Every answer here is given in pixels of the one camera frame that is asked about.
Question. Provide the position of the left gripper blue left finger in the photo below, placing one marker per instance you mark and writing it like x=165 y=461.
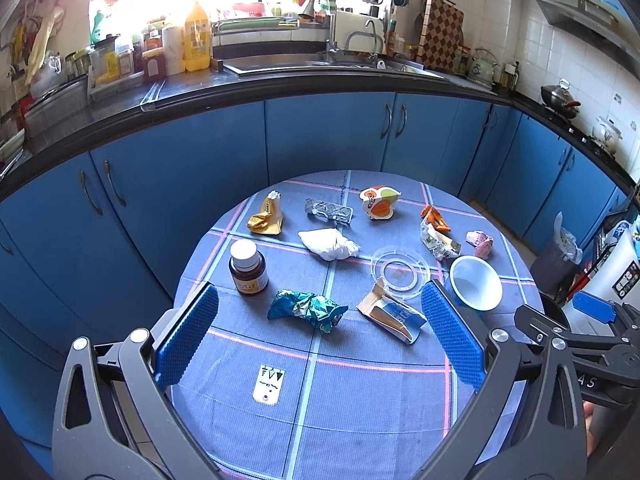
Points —
x=182 y=337

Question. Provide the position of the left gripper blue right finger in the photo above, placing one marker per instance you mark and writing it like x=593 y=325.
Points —
x=463 y=351

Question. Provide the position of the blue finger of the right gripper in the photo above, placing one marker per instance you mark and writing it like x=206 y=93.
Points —
x=596 y=308

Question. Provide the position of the beige blue carton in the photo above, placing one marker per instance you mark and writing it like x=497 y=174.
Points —
x=392 y=314

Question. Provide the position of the clear round plastic lid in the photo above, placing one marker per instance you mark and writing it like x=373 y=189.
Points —
x=400 y=271

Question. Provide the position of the white gold snack wrapper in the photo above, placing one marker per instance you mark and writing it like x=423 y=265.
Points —
x=441 y=246

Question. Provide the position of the pink wrapper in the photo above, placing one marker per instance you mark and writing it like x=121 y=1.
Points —
x=481 y=242

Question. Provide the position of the brown jar white lid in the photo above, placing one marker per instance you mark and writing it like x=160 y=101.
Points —
x=247 y=266

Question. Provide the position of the orange wrapper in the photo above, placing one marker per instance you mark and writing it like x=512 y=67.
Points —
x=434 y=218

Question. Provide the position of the teal snack bag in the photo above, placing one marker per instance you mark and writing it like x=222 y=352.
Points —
x=322 y=313

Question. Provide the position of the yellow pouch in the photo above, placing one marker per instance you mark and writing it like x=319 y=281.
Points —
x=268 y=221

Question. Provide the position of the white tissue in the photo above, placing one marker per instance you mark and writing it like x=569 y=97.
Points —
x=329 y=244

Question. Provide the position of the orange green white carton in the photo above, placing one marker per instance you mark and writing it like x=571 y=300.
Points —
x=378 y=202

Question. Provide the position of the black round trash bin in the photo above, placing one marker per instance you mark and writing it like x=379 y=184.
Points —
x=553 y=311

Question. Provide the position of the steel kitchen sink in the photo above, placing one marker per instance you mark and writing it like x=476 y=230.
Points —
x=295 y=62

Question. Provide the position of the person's right hand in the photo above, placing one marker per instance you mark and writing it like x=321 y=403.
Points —
x=591 y=439

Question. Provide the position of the white tall appliance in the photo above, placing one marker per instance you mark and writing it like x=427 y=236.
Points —
x=616 y=281

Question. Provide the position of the grey bin with plastic bag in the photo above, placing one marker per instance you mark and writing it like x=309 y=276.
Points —
x=558 y=259

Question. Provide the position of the white calibration tag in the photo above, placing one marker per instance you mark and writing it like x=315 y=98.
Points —
x=268 y=385

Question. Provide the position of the blue plaid tablecloth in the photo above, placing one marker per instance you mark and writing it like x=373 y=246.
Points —
x=356 y=403

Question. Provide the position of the white pot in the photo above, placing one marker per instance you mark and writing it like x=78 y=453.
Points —
x=606 y=135

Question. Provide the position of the black wok with lid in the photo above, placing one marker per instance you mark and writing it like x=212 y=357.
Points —
x=560 y=100

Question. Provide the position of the green kettle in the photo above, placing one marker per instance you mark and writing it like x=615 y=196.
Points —
x=482 y=67

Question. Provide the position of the steel range hood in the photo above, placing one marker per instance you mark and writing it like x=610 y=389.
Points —
x=604 y=36

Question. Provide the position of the dark red sauce jar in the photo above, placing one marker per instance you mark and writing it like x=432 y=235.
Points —
x=154 y=64

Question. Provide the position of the checkered cutting board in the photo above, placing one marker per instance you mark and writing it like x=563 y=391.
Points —
x=441 y=35

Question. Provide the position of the paper towel roll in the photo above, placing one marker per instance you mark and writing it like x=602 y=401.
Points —
x=172 y=37

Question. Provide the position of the chrome faucet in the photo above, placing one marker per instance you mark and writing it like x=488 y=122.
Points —
x=328 y=9

